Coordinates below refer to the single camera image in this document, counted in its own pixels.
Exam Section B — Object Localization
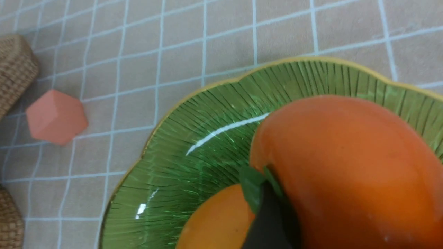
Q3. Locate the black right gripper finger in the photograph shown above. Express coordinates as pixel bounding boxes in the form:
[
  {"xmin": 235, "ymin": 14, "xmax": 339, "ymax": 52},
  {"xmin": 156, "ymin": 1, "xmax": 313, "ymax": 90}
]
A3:
[{"xmin": 242, "ymin": 181, "xmax": 301, "ymax": 249}]

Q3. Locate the green glass leaf plate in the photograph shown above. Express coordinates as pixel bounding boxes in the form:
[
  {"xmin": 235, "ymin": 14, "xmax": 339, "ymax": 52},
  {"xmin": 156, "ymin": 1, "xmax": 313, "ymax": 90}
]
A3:
[{"xmin": 98, "ymin": 56, "xmax": 442, "ymax": 249}]

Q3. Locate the checkered beige tablecloth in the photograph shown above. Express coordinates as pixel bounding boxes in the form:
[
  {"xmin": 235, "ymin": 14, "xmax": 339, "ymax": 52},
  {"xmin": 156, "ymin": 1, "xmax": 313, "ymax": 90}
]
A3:
[{"xmin": 1, "ymin": 0, "xmax": 443, "ymax": 249}]

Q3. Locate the orange foam cube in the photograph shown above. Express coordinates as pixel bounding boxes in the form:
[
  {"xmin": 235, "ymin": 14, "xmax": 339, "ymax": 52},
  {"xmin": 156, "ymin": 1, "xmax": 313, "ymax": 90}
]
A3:
[{"xmin": 25, "ymin": 89, "xmax": 89, "ymax": 145}]

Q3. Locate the yellow orange toy mango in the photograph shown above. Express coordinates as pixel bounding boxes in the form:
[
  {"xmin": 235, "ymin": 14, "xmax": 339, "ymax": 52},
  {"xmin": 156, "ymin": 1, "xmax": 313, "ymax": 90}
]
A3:
[{"xmin": 176, "ymin": 183, "xmax": 255, "ymax": 249}]

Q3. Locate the orange toy persimmon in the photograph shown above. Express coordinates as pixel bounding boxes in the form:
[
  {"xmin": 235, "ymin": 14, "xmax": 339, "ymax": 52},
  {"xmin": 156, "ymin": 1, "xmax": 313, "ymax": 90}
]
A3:
[{"xmin": 249, "ymin": 95, "xmax": 442, "ymax": 249}]

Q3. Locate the woven wicker basket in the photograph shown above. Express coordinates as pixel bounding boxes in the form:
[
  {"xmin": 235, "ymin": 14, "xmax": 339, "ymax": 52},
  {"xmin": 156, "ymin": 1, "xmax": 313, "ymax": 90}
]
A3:
[{"xmin": 0, "ymin": 34, "xmax": 39, "ymax": 249}]

